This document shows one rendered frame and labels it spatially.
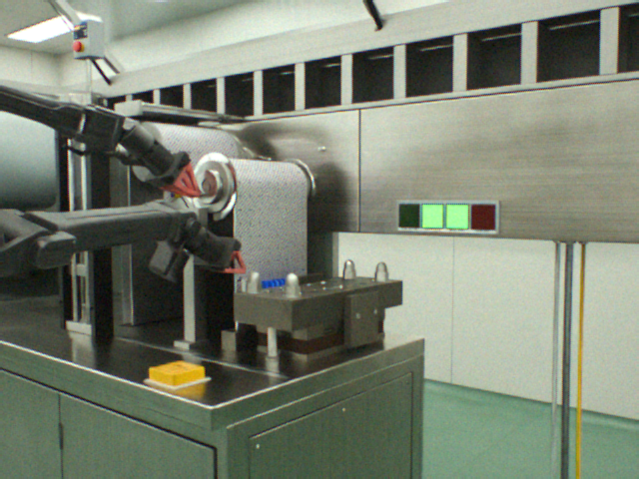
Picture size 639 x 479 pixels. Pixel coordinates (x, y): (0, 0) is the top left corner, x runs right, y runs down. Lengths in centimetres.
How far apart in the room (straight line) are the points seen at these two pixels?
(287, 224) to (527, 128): 57
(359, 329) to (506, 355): 268
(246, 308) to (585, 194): 70
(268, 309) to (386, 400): 35
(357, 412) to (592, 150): 69
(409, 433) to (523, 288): 244
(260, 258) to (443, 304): 278
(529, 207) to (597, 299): 244
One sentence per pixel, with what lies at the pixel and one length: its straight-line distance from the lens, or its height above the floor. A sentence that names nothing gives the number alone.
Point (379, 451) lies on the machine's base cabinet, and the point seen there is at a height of 68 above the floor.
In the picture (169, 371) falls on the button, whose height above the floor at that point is 92.
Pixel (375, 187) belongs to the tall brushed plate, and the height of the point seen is 125.
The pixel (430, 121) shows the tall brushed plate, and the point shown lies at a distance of 145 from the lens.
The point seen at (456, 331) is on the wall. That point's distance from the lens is 409.
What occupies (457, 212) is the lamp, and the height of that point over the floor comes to 120.
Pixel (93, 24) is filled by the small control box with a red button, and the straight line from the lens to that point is 189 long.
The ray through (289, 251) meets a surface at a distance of 148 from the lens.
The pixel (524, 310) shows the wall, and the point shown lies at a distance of 389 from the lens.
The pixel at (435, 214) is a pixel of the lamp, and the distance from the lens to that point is 142.
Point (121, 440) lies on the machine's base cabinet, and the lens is 130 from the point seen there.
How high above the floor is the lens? 122
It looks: 4 degrees down
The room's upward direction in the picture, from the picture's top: straight up
